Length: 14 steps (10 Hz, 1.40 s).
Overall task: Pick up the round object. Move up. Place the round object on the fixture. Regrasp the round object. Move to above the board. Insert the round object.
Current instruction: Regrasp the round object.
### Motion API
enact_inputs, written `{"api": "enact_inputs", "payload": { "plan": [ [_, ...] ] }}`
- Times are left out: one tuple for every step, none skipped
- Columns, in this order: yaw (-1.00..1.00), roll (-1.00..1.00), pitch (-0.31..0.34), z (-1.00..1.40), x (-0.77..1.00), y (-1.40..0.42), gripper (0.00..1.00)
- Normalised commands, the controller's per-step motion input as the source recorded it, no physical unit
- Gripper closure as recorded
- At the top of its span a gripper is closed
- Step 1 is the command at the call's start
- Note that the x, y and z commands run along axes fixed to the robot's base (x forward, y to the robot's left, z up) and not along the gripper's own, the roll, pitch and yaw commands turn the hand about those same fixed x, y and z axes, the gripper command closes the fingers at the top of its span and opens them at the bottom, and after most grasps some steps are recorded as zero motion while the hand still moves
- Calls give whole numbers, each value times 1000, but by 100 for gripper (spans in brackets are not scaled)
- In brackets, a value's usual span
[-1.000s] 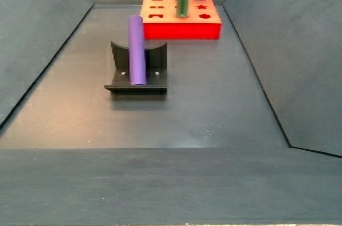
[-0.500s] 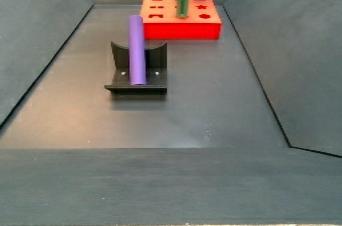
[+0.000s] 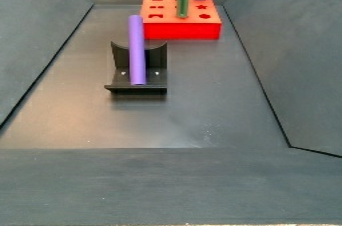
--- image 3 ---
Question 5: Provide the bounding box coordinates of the purple round cylinder peg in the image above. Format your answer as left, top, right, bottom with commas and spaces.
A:
129, 15, 146, 85

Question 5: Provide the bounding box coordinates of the red shape-sorting board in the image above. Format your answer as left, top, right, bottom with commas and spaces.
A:
141, 0, 222, 40

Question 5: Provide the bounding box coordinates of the black curved cradle stand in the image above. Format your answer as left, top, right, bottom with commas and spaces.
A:
105, 42, 168, 94

